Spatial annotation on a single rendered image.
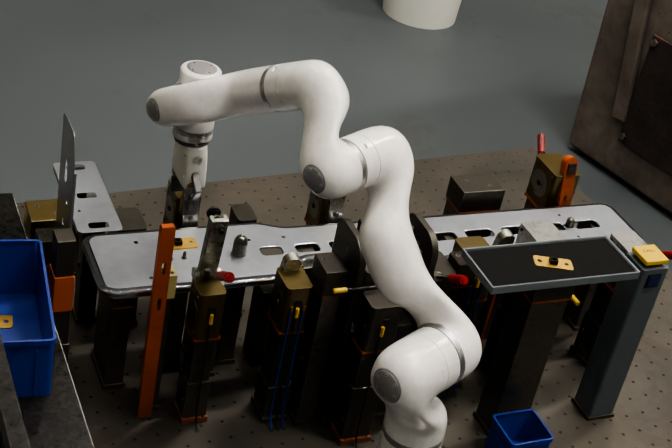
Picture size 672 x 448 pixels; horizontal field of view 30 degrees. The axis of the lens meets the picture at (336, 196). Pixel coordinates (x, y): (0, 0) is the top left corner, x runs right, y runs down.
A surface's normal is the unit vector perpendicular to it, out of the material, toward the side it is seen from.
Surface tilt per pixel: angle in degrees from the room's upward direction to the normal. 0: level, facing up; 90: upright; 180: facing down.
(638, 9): 90
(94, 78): 0
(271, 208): 0
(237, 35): 0
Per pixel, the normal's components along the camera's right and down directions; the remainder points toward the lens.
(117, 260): 0.18, -0.83
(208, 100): 0.02, 0.15
